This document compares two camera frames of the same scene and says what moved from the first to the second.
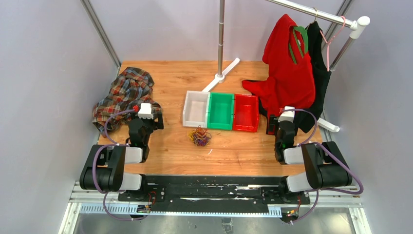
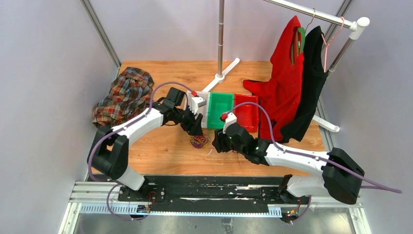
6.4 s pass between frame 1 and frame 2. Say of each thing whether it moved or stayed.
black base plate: stayed
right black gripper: moved
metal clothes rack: stayed
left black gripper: moved
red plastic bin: stayed
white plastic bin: stayed
